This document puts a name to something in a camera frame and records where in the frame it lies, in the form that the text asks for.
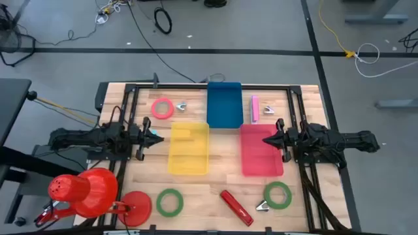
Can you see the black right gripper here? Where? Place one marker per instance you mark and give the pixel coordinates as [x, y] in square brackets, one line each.
[287, 138]

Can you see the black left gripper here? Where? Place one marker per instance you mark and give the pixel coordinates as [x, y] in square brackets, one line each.
[140, 137]

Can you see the silver binder clip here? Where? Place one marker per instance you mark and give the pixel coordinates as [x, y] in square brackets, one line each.
[268, 110]

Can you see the pink stapler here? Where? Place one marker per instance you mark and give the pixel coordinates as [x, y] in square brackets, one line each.
[255, 109]

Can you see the silver staple remover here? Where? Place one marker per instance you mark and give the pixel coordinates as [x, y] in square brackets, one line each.
[180, 106]
[262, 206]

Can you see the green tape roll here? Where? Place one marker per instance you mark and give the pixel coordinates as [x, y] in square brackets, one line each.
[159, 203]
[266, 196]

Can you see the red stapler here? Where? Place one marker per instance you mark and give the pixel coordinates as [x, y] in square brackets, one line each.
[236, 208]

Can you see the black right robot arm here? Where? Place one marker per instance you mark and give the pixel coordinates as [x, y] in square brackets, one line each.
[352, 138]

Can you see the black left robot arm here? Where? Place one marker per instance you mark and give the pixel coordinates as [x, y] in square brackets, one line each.
[81, 137]

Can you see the red tape roll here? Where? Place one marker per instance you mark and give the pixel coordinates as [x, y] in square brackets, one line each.
[162, 117]

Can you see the pink translucent plastic bin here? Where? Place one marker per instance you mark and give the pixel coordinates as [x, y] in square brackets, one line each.
[258, 160]

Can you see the yellow translucent plastic bin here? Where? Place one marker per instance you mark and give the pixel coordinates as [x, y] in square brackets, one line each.
[187, 153]

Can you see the blue plastic bin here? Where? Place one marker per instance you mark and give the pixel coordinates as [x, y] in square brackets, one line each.
[224, 104]

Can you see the black side panel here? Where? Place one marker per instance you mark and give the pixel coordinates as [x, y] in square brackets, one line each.
[101, 96]

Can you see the red desk lamp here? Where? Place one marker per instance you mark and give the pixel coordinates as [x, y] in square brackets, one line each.
[91, 192]

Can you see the black round knob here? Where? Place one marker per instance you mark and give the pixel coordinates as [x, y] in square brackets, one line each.
[31, 95]

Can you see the black desk top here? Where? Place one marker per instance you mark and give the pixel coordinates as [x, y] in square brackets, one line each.
[11, 104]

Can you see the black chair base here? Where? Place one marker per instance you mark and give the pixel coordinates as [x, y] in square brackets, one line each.
[215, 3]

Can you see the black caster wheel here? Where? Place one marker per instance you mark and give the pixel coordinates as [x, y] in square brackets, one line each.
[19, 222]

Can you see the grey desk leg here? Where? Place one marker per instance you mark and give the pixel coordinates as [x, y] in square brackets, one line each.
[375, 18]

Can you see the black floor fan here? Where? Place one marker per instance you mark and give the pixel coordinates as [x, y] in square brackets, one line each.
[9, 39]

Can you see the black aluminium table frame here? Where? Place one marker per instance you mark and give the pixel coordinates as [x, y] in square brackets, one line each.
[183, 87]

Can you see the black desk frame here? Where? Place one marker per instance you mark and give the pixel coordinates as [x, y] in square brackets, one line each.
[32, 161]

